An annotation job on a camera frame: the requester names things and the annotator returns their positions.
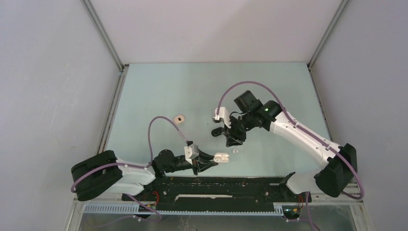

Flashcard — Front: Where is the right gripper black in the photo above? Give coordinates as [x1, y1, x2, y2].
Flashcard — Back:
[222, 112, 255, 147]

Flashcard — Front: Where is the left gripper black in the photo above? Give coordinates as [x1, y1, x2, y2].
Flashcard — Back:
[164, 148, 217, 175]

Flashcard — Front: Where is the white earbud charging case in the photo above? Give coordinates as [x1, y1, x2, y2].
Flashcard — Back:
[213, 153, 229, 163]

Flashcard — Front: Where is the black earbud charging case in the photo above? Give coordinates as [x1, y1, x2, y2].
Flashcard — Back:
[211, 127, 224, 137]

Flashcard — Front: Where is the pink earbud charging case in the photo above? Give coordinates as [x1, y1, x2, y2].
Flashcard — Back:
[173, 115, 185, 125]

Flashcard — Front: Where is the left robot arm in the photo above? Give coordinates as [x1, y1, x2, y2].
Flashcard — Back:
[71, 147, 229, 201]

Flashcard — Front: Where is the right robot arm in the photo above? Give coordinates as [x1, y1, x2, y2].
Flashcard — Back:
[213, 90, 357, 201]

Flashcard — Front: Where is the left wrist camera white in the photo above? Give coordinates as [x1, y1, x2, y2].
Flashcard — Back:
[184, 141, 199, 165]

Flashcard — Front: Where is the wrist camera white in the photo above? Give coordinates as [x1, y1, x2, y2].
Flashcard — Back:
[184, 141, 199, 165]
[213, 107, 231, 128]

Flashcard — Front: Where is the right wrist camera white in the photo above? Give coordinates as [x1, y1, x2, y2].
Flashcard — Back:
[213, 107, 231, 128]

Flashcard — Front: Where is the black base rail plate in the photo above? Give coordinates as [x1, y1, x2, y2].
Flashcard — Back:
[134, 176, 312, 213]

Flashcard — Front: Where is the white slotted cable duct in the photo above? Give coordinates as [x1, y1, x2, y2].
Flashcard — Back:
[83, 204, 288, 217]

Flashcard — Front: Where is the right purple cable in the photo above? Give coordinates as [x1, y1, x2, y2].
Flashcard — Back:
[217, 81, 365, 231]

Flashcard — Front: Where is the purple cable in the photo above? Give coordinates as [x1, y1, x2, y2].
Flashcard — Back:
[217, 81, 365, 231]
[70, 116, 192, 194]

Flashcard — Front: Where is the right aluminium frame post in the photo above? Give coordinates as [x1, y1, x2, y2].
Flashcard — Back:
[307, 0, 351, 71]

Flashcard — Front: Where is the aluminium frame post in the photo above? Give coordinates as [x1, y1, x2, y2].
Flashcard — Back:
[79, 0, 126, 73]
[307, 0, 351, 71]

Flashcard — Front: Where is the left aluminium frame post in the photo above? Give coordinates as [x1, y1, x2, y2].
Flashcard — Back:
[79, 0, 126, 73]

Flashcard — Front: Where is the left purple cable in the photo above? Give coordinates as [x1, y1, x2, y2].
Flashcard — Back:
[70, 116, 192, 194]

